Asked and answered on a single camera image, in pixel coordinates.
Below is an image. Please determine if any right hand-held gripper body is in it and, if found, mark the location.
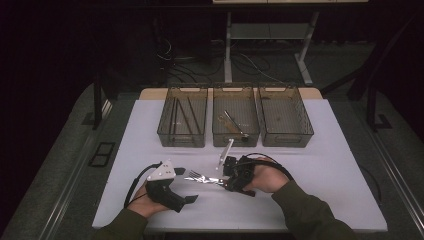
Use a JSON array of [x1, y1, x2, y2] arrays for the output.
[[218, 138, 258, 194]]

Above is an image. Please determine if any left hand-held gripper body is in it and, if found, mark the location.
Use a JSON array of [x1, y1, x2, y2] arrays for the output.
[[145, 159, 187, 214]]

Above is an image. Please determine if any fork with wooden handle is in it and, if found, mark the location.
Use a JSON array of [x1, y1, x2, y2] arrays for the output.
[[183, 175, 257, 198], [187, 169, 231, 187]]

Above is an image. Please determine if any transparent brown plastic bin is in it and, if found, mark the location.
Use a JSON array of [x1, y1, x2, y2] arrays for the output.
[[211, 86, 261, 148], [257, 85, 315, 148], [156, 86, 209, 149]]

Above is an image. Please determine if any black chopstick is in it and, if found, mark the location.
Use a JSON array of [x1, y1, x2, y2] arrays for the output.
[[168, 97, 176, 138], [173, 98, 180, 136]]

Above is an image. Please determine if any brown chopstick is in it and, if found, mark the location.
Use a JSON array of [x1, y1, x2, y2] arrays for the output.
[[175, 99, 195, 136], [187, 97, 203, 135]]

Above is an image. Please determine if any person's left hand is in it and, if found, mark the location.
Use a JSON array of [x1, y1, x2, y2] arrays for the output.
[[127, 184, 169, 219]]

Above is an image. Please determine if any person's right hand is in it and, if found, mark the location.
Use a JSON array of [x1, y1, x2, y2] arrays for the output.
[[245, 156, 290, 195]]

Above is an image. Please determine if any white table mat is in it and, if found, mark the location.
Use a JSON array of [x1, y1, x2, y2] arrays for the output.
[[92, 98, 389, 234]]

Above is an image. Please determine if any black metal stand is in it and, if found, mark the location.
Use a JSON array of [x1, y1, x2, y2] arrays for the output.
[[348, 13, 424, 132], [81, 73, 105, 131]]

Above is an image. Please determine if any left hand-held gripper cable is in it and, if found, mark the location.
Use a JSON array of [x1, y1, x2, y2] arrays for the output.
[[123, 161, 164, 208]]

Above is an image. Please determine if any aluminium rail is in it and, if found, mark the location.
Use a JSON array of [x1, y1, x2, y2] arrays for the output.
[[36, 99, 113, 240], [363, 126, 424, 231]]

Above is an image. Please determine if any bundle of black floor cables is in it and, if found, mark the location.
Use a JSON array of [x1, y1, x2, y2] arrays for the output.
[[156, 36, 284, 86]]

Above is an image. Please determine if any white desk frame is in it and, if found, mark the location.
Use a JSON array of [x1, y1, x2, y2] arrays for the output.
[[212, 0, 369, 87]]

